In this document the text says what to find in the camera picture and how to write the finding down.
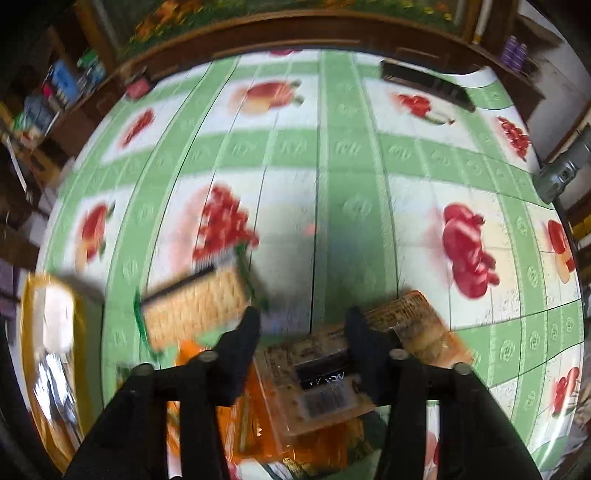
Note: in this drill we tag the yellow cardboard box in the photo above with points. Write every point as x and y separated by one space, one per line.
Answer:
85 369

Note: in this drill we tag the dark wooden partition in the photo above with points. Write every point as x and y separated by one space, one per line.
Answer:
258 39

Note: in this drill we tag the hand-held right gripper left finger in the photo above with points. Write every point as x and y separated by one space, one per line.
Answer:
244 332

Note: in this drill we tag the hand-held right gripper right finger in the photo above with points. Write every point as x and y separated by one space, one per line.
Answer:
358 332

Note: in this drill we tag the green fruit-print tablecloth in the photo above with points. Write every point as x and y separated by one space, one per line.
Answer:
351 184

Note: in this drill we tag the green-edged cracker packet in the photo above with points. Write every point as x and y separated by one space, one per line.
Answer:
194 309

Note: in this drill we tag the orange snack packet round logo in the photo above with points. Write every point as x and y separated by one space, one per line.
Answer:
258 420

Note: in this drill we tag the small red jar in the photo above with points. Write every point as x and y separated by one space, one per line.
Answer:
137 87

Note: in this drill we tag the silver foil snack packet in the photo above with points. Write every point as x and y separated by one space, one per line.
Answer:
57 392

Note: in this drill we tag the black phone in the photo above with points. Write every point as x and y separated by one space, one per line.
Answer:
429 85

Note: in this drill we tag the tan biscuit pack black label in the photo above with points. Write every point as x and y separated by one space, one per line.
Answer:
415 318

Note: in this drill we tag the grey metal object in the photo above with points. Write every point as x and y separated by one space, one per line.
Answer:
561 175

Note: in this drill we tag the flower garden mural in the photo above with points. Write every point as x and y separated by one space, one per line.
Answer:
286 14

